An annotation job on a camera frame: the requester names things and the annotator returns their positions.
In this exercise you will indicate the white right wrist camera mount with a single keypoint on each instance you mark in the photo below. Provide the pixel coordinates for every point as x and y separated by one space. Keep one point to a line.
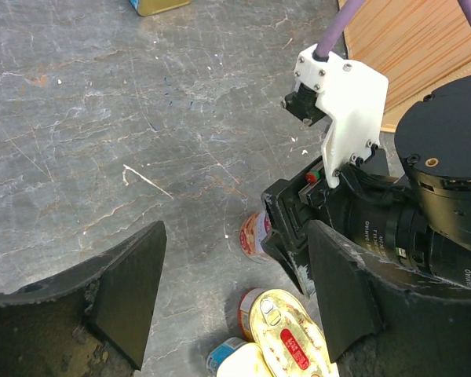
348 92

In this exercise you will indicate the wooden cube cabinet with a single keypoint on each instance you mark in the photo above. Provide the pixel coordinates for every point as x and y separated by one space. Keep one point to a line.
417 45

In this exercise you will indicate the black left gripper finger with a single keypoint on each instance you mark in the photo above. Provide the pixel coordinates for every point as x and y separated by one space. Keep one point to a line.
92 319

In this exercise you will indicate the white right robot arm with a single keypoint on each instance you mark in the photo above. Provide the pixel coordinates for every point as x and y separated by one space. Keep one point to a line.
434 137

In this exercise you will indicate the gold oval fish tin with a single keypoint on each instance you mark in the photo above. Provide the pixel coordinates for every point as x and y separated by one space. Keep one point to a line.
291 342

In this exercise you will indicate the blue rectangular luncheon meat tin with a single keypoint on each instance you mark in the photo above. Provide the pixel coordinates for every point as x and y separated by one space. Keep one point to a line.
152 7

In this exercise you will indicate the gold rectangular meat tin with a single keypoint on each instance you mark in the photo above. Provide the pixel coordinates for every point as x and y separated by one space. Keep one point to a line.
237 358

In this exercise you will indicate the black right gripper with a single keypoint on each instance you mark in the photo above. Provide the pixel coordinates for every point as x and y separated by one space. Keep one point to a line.
379 319

